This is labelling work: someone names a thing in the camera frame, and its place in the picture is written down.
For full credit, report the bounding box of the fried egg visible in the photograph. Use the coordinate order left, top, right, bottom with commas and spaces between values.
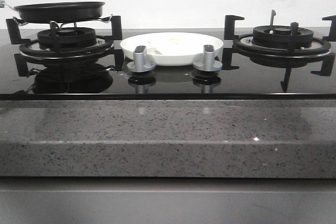
148, 35, 193, 55

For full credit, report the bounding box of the black gas burner with grate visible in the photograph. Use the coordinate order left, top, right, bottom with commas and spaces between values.
6, 15, 123, 64

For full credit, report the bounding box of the silver stove knob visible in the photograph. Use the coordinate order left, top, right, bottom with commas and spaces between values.
127, 46, 156, 73
193, 45, 222, 72

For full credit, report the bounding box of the black glass cooktop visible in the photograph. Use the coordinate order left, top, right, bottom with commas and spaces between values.
1, 29, 335, 100

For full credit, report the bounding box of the wire pan support ring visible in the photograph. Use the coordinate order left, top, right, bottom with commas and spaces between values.
12, 14, 114, 29

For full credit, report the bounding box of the grey cabinet front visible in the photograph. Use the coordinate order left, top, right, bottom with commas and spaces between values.
1, 178, 335, 223

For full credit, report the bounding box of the white plate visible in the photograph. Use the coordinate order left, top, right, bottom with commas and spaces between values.
120, 32, 224, 66

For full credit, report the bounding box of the black frying pan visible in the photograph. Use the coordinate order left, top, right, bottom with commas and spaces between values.
14, 2, 105, 24

